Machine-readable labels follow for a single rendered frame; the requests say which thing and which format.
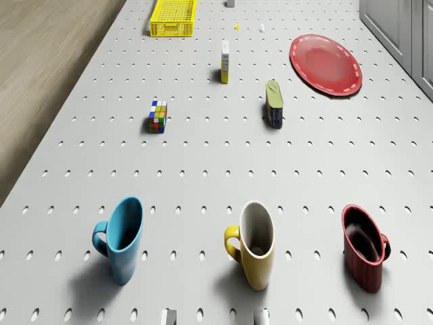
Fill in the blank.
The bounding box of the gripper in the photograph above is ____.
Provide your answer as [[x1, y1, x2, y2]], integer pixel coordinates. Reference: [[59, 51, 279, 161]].
[[161, 308, 271, 325]]

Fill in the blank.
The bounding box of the blue mug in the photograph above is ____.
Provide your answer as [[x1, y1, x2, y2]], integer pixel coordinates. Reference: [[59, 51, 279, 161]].
[[92, 196, 144, 286]]

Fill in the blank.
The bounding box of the yellow mug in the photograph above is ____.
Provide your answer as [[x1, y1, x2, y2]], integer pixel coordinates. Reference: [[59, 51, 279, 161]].
[[223, 200, 275, 291]]

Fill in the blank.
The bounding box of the puzzle cube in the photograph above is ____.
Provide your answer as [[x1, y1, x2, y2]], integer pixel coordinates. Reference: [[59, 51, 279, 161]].
[[147, 100, 168, 134]]

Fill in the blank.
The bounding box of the red mug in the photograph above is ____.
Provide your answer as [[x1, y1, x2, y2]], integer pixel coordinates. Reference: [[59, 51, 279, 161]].
[[341, 204, 392, 294]]

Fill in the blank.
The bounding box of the flat-sided can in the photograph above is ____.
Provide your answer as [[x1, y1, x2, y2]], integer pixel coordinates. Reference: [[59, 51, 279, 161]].
[[265, 80, 284, 130]]

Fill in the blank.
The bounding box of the yellow basket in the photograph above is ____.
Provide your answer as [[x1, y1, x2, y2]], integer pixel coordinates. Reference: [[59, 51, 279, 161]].
[[150, 0, 198, 38]]

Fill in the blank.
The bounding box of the red plate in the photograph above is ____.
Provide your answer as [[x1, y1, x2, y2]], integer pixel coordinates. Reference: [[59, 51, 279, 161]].
[[289, 34, 363, 97]]

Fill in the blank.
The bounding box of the white cabinet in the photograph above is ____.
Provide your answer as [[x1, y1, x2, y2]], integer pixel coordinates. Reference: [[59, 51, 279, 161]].
[[359, 0, 433, 102]]

